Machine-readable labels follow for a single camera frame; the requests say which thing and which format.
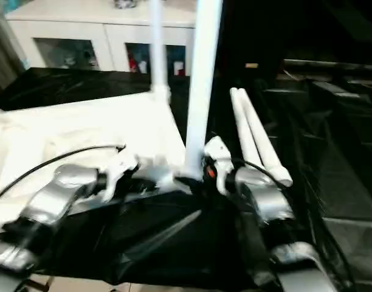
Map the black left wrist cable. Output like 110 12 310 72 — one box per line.
0 144 127 205

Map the white plastic table leg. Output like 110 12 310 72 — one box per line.
147 0 172 102
229 87 266 167
236 88 294 187
180 0 226 184

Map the white plastic table top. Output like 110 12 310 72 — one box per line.
0 90 202 235

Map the black mat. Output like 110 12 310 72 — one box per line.
0 66 372 292

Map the white cabinet with glass doors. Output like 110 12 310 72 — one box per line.
5 0 199 77

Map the grey curtain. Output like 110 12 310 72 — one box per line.
0 0 26 92

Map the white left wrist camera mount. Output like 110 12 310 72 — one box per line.
103 151 140 204

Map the clear glass trinket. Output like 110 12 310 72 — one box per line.
112 0 136 10

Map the red object behind glass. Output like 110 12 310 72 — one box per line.
127 52 139 73

